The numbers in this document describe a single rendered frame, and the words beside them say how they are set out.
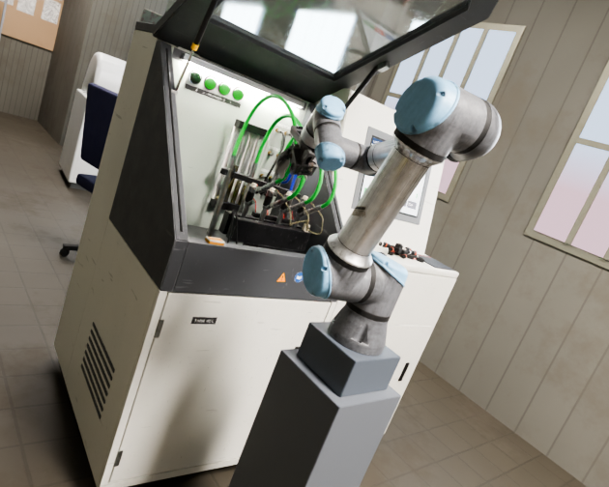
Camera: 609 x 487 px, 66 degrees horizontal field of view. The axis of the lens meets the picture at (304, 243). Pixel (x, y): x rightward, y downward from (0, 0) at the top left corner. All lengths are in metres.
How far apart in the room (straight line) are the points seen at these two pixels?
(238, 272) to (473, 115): 0.85
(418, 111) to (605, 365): 2.62
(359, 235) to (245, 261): 0.55
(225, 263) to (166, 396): 0.48
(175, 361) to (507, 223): 2.60
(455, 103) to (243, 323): 1.00
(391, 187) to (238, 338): 0.85
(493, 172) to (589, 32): 1.02
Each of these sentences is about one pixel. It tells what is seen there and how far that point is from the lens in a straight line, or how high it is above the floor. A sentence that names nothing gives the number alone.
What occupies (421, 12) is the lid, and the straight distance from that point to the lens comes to 1.67.
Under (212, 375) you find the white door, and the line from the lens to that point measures 1.66.
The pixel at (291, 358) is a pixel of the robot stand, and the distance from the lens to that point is 1.25.
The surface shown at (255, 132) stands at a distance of 1.93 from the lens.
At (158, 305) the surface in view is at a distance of 1.43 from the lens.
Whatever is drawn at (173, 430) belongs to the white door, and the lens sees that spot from 1.75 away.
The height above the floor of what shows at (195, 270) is 0.87.
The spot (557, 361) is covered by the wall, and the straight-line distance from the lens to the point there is 3.42.
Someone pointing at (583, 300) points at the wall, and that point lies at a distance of 3.35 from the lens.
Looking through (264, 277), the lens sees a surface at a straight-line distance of 1.54.
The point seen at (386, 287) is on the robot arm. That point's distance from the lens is 1.14.
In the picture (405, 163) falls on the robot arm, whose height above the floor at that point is 1.36.
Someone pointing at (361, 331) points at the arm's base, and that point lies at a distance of 1.18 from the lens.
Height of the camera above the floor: 1.36
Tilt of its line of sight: 13 degrees down
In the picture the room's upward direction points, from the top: 21 degrees clockwise
